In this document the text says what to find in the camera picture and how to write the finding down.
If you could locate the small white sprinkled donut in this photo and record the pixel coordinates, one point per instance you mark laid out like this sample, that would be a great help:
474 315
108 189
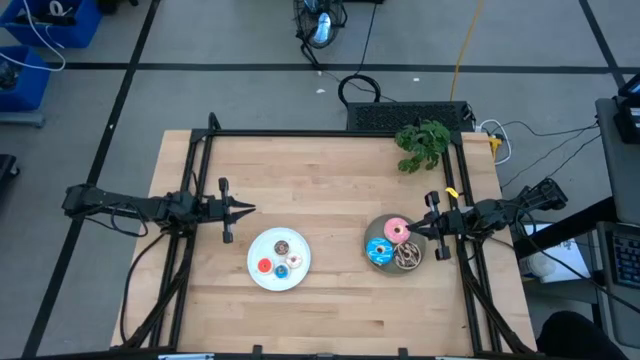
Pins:
290 260

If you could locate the grey desk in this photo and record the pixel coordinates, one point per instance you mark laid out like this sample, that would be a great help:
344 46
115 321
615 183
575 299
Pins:
620 170

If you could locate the yellow power plug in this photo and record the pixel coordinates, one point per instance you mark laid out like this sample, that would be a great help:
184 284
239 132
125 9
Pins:
495 145

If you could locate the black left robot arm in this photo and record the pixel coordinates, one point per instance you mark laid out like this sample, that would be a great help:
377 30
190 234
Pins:
100 200

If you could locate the green potted plant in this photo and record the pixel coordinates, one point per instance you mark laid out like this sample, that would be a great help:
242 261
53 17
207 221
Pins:
422 145

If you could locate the large blue drizzled donut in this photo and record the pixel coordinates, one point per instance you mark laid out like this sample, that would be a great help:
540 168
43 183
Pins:
372 252

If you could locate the yellow tape tag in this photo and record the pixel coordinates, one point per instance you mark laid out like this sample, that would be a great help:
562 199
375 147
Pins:
451 192

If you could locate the large pink frosted donut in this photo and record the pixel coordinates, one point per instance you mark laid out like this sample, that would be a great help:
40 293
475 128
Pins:
390 231

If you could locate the white round plate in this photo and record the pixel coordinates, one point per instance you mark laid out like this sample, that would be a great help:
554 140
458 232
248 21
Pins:
260 245

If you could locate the dark laptop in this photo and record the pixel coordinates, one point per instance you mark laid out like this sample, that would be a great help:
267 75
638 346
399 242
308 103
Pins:
631 120

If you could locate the black keyboard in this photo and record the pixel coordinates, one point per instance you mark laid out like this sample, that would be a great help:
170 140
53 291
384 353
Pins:
627 260

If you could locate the large chocolate drizzled donut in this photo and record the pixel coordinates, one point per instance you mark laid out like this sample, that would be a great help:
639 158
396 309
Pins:
400 256

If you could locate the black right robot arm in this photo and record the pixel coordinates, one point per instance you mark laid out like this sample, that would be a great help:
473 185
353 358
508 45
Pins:
500 212

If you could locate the white paper sheet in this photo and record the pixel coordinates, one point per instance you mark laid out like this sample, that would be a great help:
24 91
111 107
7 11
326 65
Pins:
570 255

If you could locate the black table frame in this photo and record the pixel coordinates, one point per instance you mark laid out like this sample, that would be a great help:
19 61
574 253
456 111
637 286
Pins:
325 133

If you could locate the black frame clamp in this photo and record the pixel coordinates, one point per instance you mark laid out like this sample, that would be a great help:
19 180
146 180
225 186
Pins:
214 122
402 352
257 351

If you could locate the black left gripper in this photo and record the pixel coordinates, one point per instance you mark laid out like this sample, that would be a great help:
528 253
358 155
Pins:
226 225

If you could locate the person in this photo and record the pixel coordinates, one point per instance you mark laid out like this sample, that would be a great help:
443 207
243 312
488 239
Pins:
575 337

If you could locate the small chocolate frosted donut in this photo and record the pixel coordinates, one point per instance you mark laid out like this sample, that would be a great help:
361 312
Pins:
276 247

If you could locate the black computer case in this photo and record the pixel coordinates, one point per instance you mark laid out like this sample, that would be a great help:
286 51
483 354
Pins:
405 116

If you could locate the grey round plate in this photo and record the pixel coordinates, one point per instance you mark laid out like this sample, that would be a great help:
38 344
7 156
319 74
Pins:
374 229

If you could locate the small red frosted donut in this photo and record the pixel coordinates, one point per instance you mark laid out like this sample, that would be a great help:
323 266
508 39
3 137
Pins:
260 265

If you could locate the black floor fan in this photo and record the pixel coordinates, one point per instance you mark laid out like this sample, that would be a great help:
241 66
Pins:
322 27

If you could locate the blue plastic bin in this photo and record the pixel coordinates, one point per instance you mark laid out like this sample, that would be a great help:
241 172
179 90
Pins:
30 85
85 30

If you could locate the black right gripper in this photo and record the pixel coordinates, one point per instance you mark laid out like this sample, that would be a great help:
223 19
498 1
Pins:
440 247

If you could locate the small blue sprinkled donut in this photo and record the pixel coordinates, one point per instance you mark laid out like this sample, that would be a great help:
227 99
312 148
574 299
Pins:
277 271

